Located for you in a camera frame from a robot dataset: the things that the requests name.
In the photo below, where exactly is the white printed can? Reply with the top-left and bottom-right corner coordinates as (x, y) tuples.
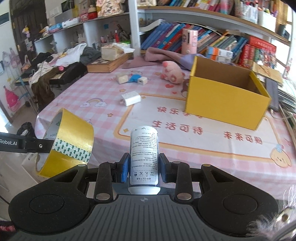
(128, 126), (161, 195)

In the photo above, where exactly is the white charger adapter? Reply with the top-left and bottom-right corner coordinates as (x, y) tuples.
(119, 91), (142, 106)

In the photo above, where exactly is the small white cube charger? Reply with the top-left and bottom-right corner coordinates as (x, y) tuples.
(137, 76), (148, 85)

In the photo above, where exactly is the pink plush pig toy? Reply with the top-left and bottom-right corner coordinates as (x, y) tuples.
(160, 61), (185, 84)

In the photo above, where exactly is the cream rounded plug block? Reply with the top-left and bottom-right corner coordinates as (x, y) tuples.
(116, 73), (129, 84)

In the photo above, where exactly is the pink checkered tablecloth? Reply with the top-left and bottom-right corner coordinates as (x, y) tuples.
(35, 65), (295, 199)

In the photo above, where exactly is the yellow cardboard box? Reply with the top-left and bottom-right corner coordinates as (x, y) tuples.
(185, 57), (271, 130)

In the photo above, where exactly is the blue clip toy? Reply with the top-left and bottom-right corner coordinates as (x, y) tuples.
(128, 74), (142, 83)

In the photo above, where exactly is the pile of clothes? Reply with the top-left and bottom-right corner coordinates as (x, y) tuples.
(29, 43), (101, 111)

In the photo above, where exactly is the wooden chess box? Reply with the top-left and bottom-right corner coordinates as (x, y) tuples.
(86, 53), (132, 73)

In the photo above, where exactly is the purple pink blanket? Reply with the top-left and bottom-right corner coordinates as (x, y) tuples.
(121, 47), (205, 70)

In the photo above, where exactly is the white paper bag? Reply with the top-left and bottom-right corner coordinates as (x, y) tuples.
(101, 43), (135, 61)

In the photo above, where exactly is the orange white carton lower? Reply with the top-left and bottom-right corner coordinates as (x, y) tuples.
(206, 54), (231, 64)

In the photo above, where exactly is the orange white carton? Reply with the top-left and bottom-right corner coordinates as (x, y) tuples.
(206, 46), (233, 59)
(206, 54), (231, 64)

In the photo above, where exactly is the orange white carton upper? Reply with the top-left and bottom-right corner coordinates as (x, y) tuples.
(206, 46), (233, 59)

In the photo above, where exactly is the white bookshelf unit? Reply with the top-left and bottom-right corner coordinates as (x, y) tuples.
(35, 6), (292, 52)

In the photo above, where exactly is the dark smartphone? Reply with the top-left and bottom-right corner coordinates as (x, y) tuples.
(265, 78), (279, 111)

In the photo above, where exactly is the stack of books papers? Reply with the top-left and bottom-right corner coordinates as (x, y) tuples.
(278, 79), (295, 138)

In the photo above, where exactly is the pink cylindrical tin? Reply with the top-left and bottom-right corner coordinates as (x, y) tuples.
(181, 29), (198, 55)

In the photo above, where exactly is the brown paper envelope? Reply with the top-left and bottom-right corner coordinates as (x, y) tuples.
(252, 62), (283, 85)

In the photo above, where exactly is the red thick dictionary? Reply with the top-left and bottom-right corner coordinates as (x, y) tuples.
(248, 36), (276, 54)

